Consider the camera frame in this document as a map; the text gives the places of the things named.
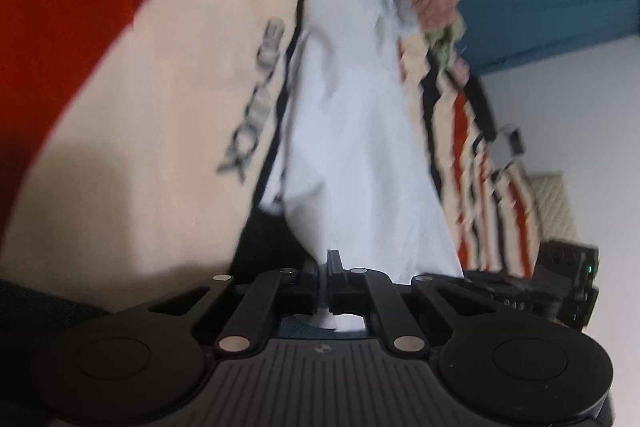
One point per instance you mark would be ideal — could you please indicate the striped fleece bed blanket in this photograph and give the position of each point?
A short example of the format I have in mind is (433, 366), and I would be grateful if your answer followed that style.
(138, 138)

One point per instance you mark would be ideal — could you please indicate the beige quilted headboard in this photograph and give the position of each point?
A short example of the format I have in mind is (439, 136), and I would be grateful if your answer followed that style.
(555, 211)

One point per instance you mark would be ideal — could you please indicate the pink garment on armchair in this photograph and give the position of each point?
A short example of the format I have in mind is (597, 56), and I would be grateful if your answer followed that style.
(460, 71)

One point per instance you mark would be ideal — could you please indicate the black armchair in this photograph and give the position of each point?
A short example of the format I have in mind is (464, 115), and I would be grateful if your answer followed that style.
(484, 116)

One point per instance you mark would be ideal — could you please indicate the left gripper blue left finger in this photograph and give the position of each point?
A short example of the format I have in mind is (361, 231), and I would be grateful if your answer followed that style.
(309, 282)

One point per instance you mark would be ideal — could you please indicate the light green blanket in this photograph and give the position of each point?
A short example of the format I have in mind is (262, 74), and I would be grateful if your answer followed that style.
(443, 41)

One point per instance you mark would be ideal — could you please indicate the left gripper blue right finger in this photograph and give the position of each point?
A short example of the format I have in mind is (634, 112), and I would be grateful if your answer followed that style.
(337, 286)

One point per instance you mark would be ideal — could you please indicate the black wall socket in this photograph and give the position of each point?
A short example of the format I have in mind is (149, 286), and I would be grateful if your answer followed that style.
(514, 137)

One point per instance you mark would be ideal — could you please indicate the white t-shirt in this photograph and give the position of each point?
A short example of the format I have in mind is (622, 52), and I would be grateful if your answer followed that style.
(351, 175)

